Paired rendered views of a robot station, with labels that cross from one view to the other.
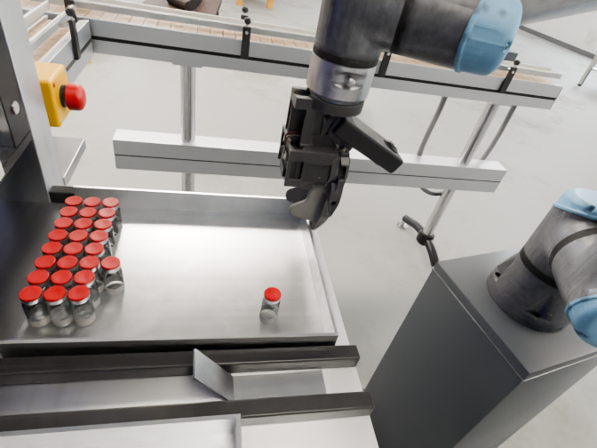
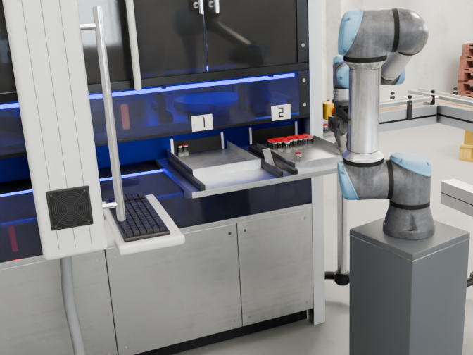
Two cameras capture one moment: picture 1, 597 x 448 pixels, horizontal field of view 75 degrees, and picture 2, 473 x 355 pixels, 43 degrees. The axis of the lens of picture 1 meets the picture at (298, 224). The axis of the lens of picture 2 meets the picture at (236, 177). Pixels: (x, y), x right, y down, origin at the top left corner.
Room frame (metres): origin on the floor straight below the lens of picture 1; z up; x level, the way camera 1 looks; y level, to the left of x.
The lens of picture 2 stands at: (-0.06, -2.08, 1.49)
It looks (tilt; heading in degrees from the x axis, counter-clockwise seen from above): 17 degrees down; 86
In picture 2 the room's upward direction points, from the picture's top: 3 degrees counter-clockwise
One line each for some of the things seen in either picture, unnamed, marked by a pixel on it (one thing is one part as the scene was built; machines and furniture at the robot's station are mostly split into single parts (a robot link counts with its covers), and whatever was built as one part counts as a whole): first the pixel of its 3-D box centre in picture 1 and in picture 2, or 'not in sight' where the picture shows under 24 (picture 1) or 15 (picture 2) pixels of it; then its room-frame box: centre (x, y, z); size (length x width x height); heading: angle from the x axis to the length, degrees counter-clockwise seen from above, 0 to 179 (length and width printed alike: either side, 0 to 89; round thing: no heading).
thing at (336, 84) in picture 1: (340, 77); (343, 94); (0.47, -0.01, 1.14); 0.08 x 0.08 x 0.05
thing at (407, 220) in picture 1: (422, 243); not in sight; (1.59, -0.64, 0.07); 0.50 x 0.08 x 0.14; 17
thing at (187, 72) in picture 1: (187, 161); not in sight; (1.25, 0.46, 0.46); 0.09 x 0.09 x 0.77; 17
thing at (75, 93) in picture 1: (71, 96); not in sight; (0.54, 0.38, 1.00); 0.04 x 0.04 x 0.04; 17
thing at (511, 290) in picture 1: (542, 280); (409, 214); (0.55, -0.45, 0.84); 0.15 x 0.15 x 0.10
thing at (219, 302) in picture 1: (190, 260); (305, 152); (0.35, 0.13, 0.90); 0.34 x 0.26 x 0.04; 107
